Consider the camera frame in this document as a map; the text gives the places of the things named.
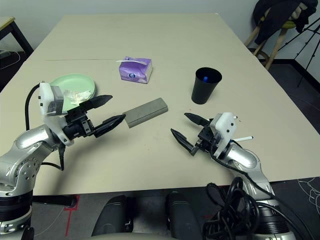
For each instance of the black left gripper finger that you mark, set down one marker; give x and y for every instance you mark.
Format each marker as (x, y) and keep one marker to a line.
(97, 102)
(110, 125)

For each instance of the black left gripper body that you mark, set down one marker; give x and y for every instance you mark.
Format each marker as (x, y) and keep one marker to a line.
(77, 125)

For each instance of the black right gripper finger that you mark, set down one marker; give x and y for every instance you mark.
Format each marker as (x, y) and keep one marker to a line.
(183, 141)
(198, 120)

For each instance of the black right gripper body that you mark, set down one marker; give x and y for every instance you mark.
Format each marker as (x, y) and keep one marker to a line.
(206, 140)

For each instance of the white tissue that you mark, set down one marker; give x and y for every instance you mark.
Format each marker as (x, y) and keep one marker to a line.
(77, 96)

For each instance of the green plastic plate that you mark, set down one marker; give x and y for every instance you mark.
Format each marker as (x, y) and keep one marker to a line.
(72, 82)

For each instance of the grey glasses case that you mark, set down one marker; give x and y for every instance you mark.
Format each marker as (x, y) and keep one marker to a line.
(147, 112)

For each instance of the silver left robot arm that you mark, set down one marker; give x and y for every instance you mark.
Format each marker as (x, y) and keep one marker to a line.
(22, 155)

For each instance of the black plastic cup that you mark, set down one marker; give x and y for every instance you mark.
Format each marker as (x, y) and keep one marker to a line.
(203, 95)

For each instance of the white marker with blue cap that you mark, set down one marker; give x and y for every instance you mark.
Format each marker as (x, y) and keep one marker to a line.
(245, 138)

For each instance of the blue marker pen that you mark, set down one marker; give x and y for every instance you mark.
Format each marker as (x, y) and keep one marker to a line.
(205, 79)

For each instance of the purple tissue pack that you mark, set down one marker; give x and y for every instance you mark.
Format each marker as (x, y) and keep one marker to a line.
(135, 72)

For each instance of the grey robot right leg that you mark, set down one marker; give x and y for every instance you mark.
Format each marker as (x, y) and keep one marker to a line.
(183, 217)

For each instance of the grey robot leg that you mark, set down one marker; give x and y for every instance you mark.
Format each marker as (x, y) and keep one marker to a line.
(112, 217)
(183, 217)

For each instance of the black table foot bar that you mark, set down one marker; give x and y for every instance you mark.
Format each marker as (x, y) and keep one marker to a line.
(55, 200)

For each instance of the grey robot left leg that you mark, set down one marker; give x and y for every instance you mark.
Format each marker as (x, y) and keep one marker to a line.
(112, 217)

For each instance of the grey robot torso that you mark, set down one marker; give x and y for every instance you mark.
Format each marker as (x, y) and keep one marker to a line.
(132, 237)

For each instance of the wooden stool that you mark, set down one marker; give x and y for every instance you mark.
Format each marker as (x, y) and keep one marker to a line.
(277, 45)

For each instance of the beige side table black legs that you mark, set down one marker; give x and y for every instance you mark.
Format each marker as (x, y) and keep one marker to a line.
(6, 22)

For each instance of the black jacket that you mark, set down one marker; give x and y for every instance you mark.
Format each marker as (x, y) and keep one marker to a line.
(275, 17)

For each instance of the yellow green stool cushion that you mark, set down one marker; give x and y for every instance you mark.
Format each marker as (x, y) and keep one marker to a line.
(290, 24)

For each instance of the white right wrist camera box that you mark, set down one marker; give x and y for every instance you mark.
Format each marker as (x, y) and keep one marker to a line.
(225, 125)

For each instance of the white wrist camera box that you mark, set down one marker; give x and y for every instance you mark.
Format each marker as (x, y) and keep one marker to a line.
(225, 125)
(47, 100)

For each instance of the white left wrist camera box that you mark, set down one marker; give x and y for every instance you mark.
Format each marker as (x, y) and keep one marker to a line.
(47, 100)

